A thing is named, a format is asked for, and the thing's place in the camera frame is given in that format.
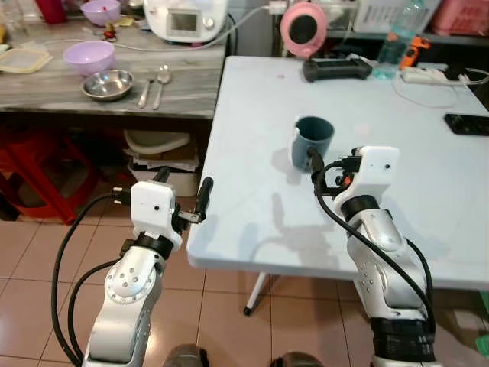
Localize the blue-grey mug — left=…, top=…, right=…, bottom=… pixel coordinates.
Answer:
left=290, top=115, right=335, bottom=174

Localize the white storage bin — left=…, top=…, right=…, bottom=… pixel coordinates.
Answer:
left=124, top=129, right=202, bottom=199

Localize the white folding table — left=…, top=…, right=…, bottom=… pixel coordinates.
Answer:
left=186, top=54, right=489, bottom=317

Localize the short steel spoon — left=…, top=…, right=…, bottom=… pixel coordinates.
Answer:
left=137, top=73, right=154, bottom=109

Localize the grey marble counter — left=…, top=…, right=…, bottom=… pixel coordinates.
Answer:
left=0, top=19, right=229, bottom=120

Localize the long steel spoon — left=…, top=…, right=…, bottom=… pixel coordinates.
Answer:
left=151, top=64, right=173, bottom=111

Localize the black handheld controller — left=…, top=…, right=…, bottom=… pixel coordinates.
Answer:
left=301, top=57, right=374, bottom=83

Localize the stainless steel bowl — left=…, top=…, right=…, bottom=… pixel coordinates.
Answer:
left=82, top=69, right=135, bottom=102

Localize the red plastic stool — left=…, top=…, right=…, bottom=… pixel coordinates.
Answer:
left=0, top=126, right=98, bottom=223

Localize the white power strip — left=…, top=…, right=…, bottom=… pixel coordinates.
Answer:
left=400, top=65, right=453, bottom=84

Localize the pink round appliance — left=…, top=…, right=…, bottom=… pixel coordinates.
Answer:
left=280, top=1, right=329, bottom=61

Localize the clear plastic water bottle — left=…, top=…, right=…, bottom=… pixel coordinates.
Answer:
left=372, top=0, right=429, bottom=80

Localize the black smartphone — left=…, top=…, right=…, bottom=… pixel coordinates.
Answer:
left=444, top=112, right=489, bottom=138

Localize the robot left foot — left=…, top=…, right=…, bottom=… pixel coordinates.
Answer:
left=164, top=343, right=212, bottom=367

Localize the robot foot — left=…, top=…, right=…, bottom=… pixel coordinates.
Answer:
left=270, top=351, right=323, bottom=367
left=164, top=343, right=212, bottom=367

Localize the large purple plastic bowl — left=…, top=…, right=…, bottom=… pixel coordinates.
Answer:
left=63, top=41, right=117, bottom=77

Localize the orange and black tool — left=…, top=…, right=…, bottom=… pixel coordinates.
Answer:
left=402, top=36, right=431, bottom=69

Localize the white rice cooker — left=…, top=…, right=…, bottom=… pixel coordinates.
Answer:
left=143, top=0, right=229, bottom=44

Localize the small purple plastic bowl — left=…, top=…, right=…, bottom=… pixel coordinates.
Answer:
left=80, top=0, right=122, bottom=27

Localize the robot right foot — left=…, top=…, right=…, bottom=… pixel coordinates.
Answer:
left=270, top=351, right=323, bottom=367

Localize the clear plastic food container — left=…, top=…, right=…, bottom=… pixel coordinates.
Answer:
left=0, top=45, right=53, bottom=75

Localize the green plastic object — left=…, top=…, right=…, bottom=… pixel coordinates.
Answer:
left=474, top=291, right=489, bottom=357

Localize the pink plastic basket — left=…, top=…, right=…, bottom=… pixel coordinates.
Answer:
left=431, top=0, right=489, bottom=37

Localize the red cup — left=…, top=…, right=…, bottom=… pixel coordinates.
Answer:
left=34, top=0, right=69, bottom=24

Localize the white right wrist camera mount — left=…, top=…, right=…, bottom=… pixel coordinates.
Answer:
left=334, top=146, right=400, bottom=217

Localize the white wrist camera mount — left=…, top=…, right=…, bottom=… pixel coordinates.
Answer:
left=334, top=146, right=400, bottom=217
left=130, top=180, right=183, bottom=248

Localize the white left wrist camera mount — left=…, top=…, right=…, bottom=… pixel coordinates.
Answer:
left=130, top=180, right=183, bottom=248

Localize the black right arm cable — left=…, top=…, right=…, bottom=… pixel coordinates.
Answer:
left=312, top=155, right=438, bottom=331

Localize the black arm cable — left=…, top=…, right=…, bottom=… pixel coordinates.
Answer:
left=50, top=189, right=135, bottom=365
left=312, top=155, right=438, bottom=331
left=67, top=258, right=120, bottom=362

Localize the thin white cable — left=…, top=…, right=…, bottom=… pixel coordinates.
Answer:
left=391, top=67, right=489, bottom=109

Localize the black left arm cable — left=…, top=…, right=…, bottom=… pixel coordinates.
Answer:
left=50, top=189, right=135, bottom=365
left=67, top=258, right=120, bottom=362

